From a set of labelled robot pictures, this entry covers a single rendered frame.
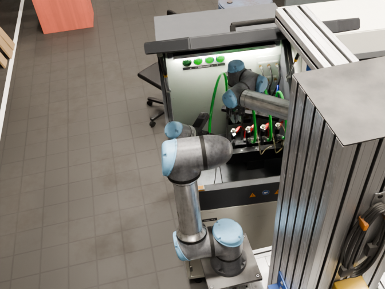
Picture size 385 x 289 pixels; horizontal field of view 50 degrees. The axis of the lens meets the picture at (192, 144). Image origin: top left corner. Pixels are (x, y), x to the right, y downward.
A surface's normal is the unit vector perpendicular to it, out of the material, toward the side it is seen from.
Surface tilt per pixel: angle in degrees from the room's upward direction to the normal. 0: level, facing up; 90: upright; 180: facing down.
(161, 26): 0
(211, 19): 0
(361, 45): 76
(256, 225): 90
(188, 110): 90
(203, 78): 90
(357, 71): 0
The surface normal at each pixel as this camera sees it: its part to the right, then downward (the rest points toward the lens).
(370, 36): 0.09, 0.50
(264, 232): 0.11, 0.69
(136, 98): -0.07, -0.72
